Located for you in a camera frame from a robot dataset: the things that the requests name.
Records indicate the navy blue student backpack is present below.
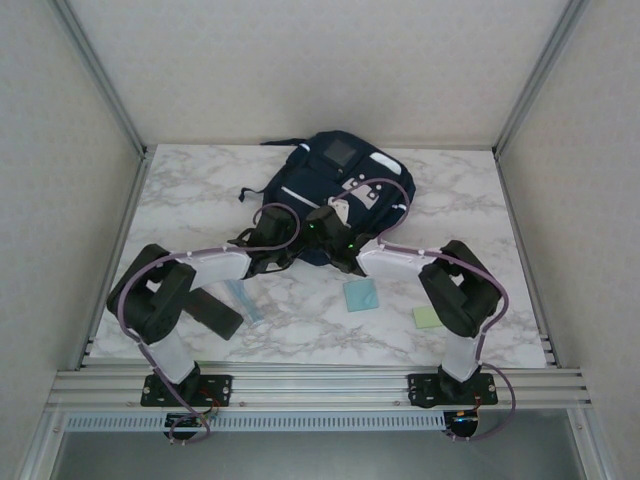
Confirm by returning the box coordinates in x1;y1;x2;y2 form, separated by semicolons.
238;130;418;274

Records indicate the blue sticky note pad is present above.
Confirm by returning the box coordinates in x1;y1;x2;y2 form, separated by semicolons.
342;278;381;313

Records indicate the clear plastic bag with pens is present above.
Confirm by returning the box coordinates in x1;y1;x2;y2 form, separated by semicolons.
222;278;266;330

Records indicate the black rectangular case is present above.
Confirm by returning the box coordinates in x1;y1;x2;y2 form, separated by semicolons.
185;287;244;342

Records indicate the green sticky note pad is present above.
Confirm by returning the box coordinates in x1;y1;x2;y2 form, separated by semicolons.
412;305;444;330

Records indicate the grey metal panel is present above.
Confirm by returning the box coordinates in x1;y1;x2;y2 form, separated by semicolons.
48;429;587;480

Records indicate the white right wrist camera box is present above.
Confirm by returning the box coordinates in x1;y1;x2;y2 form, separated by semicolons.
328;196;352;224

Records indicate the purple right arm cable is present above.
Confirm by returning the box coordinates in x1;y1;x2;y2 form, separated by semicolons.
333;176;517;444

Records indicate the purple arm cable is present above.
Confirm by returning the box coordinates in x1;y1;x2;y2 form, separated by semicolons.
333;176;517;444
118;201;302;446

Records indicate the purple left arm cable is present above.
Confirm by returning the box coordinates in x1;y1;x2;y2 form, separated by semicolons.
118;201;302;446

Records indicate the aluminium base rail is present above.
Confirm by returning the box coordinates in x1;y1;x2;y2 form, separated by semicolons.
48;367;595;413

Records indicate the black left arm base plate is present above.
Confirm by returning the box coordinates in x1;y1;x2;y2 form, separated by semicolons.
141;372;235;408

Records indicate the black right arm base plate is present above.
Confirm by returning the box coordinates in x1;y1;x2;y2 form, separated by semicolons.
407;372;500;408

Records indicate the grey slotted cable duct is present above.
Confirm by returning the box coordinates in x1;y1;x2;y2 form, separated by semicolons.
64;412;447;432

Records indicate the aluminium frame post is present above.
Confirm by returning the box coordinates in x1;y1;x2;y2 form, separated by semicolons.
491;0;592;157
47;0;149;159

